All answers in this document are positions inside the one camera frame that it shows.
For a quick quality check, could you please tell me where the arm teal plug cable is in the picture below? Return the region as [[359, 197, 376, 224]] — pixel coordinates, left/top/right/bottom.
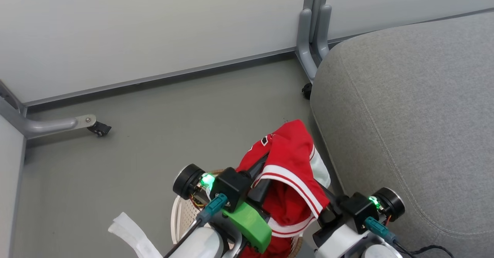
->
[[164, 193, 229, 258], [365, 216, 456, 258]]

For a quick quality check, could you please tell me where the wide white partition panel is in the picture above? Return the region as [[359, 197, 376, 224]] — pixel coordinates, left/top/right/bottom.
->
[[0, 0, 309, 105]]

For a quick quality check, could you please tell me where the grey fabric sofa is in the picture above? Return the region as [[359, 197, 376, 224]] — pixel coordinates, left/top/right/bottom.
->
[[310, 12, 494, 258]]

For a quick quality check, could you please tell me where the white perforated laundry basket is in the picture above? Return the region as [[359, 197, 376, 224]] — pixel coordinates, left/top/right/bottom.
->
[[171, 168, 304, 258]]

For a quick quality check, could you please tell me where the red white basketball jersey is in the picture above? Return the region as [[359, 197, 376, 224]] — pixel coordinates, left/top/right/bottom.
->
[[235, 119, 332, 258]]

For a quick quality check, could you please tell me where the right arm teal plug cable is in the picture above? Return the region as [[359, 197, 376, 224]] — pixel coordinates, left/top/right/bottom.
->
[[365, 216, 456, 258]]

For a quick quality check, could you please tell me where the white fabric strip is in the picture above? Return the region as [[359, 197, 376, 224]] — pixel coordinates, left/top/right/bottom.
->
[[108, 212, 163, 258]]

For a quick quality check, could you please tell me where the narrow white partition panel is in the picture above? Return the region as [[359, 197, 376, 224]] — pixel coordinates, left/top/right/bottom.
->
[[0, 115, 27, 258]]

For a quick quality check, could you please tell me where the grey partition foot with plate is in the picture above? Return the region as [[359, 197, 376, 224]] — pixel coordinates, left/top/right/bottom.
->
[[0, 81, 97, 139]]

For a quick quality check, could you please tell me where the left arm teal plug cable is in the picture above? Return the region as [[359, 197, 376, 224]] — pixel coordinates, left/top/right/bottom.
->
[[164, 193, 229, 258]]

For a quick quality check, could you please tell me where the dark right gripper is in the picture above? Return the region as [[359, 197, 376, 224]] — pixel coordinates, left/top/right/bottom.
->
[[313, 178, 357, 247]]

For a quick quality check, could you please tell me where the grey forked partition foot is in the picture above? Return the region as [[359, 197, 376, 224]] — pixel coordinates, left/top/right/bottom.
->
[[295, 0, 332, 83]]

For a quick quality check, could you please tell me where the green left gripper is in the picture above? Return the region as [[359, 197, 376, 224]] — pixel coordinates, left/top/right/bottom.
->
[[223, 154, 273, 258]]

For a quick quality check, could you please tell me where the white partition panel behind sofa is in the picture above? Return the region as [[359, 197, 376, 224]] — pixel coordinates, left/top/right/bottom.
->
[[326, 0, 494, 41]]

